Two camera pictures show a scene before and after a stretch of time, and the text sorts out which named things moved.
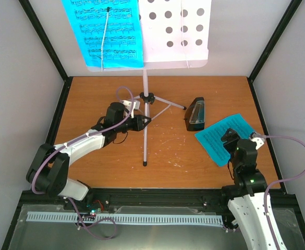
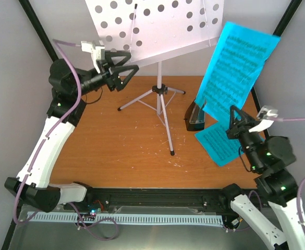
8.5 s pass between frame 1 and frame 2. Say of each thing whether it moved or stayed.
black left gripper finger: moved
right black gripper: moved
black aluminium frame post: stayed
